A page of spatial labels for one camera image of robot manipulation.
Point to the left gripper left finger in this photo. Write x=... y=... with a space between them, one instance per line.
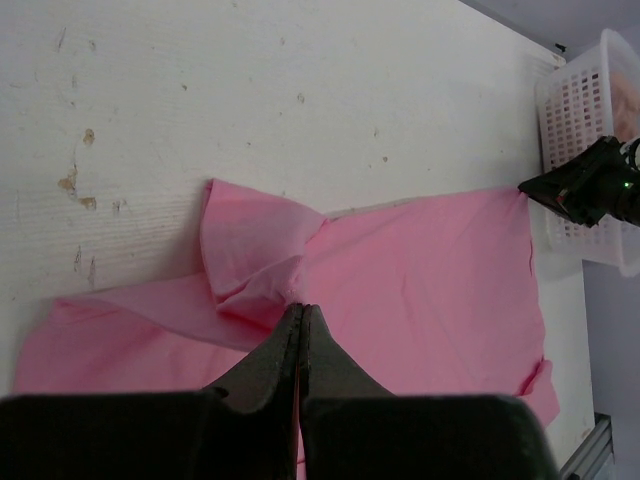
x=252 y=426

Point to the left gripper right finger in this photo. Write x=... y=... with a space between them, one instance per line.
x=338 y=405

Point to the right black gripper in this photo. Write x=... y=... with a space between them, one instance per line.
x=598 y=182

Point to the white plastic basket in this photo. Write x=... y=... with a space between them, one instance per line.
x=575 y=109

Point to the beige t shirt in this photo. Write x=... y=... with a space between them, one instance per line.
x=625 y=107

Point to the pink t shirt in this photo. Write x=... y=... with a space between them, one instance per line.
x=436 y=299

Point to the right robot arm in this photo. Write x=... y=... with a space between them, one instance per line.
x=602 y=180

